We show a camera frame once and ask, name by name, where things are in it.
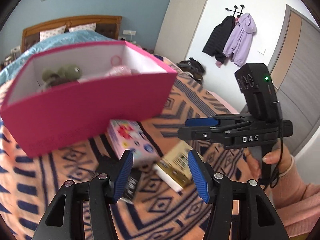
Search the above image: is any black card packet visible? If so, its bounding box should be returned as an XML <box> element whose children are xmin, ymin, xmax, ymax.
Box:
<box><xmin>121</xmin><ymin>174</ymin><xmax>139</xmax><ymax>204</ymax></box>

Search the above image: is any beige wall cabinet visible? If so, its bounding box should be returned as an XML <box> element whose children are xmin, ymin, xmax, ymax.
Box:
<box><xmin>154</xmin><ymin>0</ymin><xmax>215</xmax><ymax>55</ymax></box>

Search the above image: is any blue duvet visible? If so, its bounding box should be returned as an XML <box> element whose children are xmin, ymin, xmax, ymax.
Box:
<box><xmin>0</xmin><ymin>31</ymin><xmax>120</xmax><ymax>80</ymax></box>

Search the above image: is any orange patterned blanket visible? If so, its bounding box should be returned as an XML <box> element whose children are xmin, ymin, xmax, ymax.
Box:
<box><xmin>0</xmin><ymin>79</ymin><xmax>250</xmax><ymax>240</ymax></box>

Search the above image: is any wooden headboard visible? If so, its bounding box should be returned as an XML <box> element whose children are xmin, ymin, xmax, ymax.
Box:
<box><xmin>21</xmin><ymin>15</ymin><xmax>123</xmax><ymax>53</ymax></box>

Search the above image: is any white patterned pillow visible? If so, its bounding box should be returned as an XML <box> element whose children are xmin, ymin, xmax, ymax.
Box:
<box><xmin>39</xmin><ymin>27</ymin><xmax>67</xmax><ymax>42</ymax></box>
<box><xmin>69</xmin><ymin>23</ymin><xmax>97</xmax><ymax>33</ymax></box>

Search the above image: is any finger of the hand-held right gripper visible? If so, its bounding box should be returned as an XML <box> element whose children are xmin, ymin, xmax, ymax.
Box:
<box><xmin>185</xmin><ymin>114</ymin><xmax>253</xmax><ymax>128</ymax></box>
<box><xmin>177</xmin><ymin>123</ymin><xmax>250</xmax><ymax>142</ymax></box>

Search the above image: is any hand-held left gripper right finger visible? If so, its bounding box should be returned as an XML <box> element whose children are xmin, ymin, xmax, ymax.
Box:
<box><xmin>187</xmin><ymin>149</ymin><xmax>288</xmax><ymax>240</ymax></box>

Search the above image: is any black coat hook rack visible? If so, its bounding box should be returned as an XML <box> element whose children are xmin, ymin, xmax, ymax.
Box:
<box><xmin>225</xmin><ymin>4</ymin><xmax>245</xmax><ymax>18</ymax></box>

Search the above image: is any person's right hand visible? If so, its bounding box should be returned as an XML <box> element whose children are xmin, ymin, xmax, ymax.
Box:
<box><xmin>246</xmin><ymin>146</ymin><xmax>294</xmax><ymax>180</ymax></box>

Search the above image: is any purple jacket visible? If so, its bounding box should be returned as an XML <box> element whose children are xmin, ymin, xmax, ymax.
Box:
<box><xmin>222</xmin><ymin>12</ymin><xmax>257</xmax><ymax>67</ymax></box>

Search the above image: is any person's right forearm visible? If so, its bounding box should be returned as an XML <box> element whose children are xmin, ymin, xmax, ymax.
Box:
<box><xmin>271</xmin><ymin>155</ymin><xmax>320</xmax><ymax>240</ymax></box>

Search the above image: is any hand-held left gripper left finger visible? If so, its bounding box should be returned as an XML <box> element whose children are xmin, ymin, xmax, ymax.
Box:
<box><xmin>32</xmin><ymin>149</ymin><xmax>134</xmax><ymax>240</ymax></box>

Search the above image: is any floral tissue pack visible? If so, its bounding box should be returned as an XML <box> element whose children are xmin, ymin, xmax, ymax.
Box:
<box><xmin>107</xmin><ymin>119</ymin><xmax>160</xmax><ymax>168</ymax></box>

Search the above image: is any pink gift packet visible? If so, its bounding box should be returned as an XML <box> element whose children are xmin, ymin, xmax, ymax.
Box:
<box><xmin>105</xmin><ymin>65</ymin><xmax>133</xmax><ymax>77</ymax></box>

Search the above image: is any group of cosmetic bottles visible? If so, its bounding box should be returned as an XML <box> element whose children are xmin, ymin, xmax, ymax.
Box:
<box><xmin>1</xmin><ymin>46</ymin><xmax>22</xmax><ymax>67</ymax></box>

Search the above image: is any brown bag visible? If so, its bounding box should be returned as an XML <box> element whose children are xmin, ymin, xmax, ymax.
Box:
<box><xmin>176</xmin><ymin>57</ymin><xmax>206</xmax><ymax>83</ymax></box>

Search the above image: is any pink cardboard box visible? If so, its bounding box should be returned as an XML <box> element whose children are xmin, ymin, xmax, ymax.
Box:
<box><xmin>0</xmin><ymin>41</ymin><xmax>178</xmax><ymax>157</ymax></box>

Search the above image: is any black cable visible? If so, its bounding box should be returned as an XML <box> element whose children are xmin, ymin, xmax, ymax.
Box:
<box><xmin>257</xmin><ymin>100</ymin><xmax>285</xmax><ymax>188</ymax></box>

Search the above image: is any green and white plush frog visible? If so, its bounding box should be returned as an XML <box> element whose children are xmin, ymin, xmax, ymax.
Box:
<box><xmin>41</xmin><ymin>65</ymin><xmax>83</xmax><ymax>88</ymax></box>

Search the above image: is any yellow cardboard box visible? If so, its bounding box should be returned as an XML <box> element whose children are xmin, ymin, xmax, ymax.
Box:
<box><xmin>153</xmin><ymin>141</ymin><xmax>200</xmax><ymax>193</ymax></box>

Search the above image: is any black jacket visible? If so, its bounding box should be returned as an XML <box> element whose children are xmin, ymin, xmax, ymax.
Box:
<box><xmin>202</xmin><ymin>16</ymin><xmax>237</xmax><ymax>64</ymax></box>

